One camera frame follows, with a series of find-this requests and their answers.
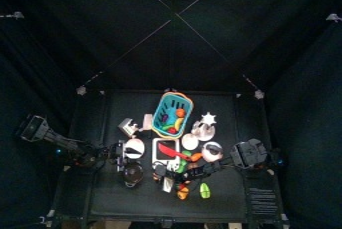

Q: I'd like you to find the lime green corn top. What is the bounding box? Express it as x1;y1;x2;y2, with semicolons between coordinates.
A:
199;182;212;200

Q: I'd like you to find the teal basket with orange rim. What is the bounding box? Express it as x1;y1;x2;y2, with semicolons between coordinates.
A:
151;91;195;140

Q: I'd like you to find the green toy pepper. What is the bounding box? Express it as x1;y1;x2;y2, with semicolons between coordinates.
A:
175;159;188;174

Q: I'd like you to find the dark toy cooking pot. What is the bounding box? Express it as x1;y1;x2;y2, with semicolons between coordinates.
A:
122;161;146;188

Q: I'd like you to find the white round plate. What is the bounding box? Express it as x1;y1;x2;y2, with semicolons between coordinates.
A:
123;137;147;160

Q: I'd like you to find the white cutting board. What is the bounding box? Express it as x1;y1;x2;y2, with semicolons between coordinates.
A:
151;137;182;173

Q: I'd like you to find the orange yellow toy food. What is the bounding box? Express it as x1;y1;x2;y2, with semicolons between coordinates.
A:
176;187;191;201

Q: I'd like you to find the orange toy carrot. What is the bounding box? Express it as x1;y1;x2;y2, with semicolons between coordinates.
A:
190;152;204;163

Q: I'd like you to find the red toy knife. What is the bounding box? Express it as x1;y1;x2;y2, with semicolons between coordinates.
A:
158;142;192;161

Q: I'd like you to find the grey white toy toaster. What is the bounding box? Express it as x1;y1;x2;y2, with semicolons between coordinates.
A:
118;118;140;138

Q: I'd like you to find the white bowl with dark item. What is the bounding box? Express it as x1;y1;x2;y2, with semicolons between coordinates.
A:
200;141;225;163

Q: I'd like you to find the white oval toy plate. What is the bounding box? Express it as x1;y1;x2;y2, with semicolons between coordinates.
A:
180;133;200;151

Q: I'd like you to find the white toy cup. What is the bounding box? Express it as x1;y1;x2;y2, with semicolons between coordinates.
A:
140;113;155;131

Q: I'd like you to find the yellow toy banana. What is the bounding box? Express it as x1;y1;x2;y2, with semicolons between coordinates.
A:
172;117;186;132

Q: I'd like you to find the white star-shaped object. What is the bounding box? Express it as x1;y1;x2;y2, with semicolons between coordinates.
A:
190;120;218;142

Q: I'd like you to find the white star-shaped toy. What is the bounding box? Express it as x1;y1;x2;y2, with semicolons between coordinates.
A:
199;112;218;126

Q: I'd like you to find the white text label sticker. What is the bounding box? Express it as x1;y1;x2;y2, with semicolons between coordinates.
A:
247;187;278;217

